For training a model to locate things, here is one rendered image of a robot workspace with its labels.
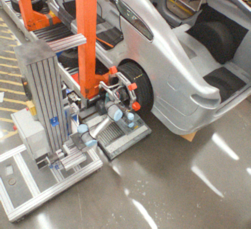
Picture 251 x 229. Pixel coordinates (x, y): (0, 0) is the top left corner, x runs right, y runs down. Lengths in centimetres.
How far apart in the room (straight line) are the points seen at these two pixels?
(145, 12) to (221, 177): 263
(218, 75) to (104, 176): 230
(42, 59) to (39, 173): 185
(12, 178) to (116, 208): 139
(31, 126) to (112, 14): 284
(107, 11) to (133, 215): 349
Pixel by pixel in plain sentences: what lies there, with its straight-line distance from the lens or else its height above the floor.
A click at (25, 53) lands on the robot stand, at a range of 203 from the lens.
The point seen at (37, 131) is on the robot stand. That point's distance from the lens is 250.
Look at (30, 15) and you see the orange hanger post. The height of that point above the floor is 82.
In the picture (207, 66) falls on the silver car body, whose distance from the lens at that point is 400.
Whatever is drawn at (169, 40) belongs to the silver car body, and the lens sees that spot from 272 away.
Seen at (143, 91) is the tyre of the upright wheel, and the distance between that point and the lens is 311.
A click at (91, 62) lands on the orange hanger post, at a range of 315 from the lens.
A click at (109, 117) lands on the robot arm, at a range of 252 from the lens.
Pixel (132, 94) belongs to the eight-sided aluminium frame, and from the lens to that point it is 310.
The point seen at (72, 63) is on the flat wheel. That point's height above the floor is 38.
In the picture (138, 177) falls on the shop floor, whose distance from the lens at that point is 360.
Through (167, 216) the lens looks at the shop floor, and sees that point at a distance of 352.
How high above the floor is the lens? 329
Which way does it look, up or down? 50 degrees down
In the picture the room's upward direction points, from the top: 11 degrees clockwise
